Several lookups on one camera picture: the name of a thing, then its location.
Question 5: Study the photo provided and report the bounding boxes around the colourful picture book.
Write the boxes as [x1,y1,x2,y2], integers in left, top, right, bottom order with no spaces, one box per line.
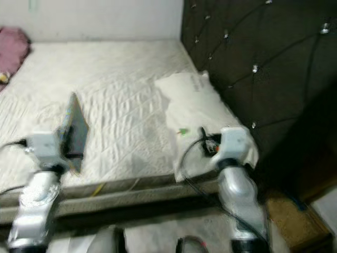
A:
[58,92,90,173]

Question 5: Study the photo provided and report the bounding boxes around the white pillow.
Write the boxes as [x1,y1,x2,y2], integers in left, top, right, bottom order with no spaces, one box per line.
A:
[155,70,260,182]

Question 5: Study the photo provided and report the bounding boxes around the grey quilted mattress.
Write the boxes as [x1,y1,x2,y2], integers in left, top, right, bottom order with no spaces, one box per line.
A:
[0,40,259,222]

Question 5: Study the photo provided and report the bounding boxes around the grey left robot foot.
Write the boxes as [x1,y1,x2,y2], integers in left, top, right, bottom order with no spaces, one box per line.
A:
[92,227,127,253]

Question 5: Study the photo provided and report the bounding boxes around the grey robot foot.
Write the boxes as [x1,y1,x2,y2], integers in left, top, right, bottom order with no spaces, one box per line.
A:
[92,227,127,253]
[176,236,211,253]

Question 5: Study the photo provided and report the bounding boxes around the grey right robot foot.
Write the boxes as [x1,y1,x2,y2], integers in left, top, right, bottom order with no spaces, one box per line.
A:
[176,236,211,253]

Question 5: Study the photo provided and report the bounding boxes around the brown cardboard box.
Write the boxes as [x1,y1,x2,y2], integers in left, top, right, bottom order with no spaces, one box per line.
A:
[263,189,335,251]

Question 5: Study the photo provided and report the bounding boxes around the black tufted headboard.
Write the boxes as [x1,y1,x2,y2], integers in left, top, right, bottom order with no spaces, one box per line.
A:
[182,0,337,201]

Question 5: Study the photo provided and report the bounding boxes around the pink quilt with bird print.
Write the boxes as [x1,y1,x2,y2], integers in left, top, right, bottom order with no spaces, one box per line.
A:
[0,27,31,84]

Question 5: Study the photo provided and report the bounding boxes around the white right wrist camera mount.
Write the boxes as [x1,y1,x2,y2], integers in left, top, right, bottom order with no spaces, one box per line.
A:
[213,126,253,169]

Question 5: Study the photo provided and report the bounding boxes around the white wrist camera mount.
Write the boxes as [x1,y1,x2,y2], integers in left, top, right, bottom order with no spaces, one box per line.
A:
[213,126,253,169]
[32,131,66,167]

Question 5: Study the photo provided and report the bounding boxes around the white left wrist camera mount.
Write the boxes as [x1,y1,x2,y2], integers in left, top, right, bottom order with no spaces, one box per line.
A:
[32,131,66,167]

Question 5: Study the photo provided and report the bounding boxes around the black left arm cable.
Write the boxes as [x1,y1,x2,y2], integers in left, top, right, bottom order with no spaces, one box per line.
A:
[0,138,35,196]

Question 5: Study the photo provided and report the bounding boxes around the dark bed frame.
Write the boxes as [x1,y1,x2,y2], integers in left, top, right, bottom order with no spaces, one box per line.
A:
[0,198,227,238]

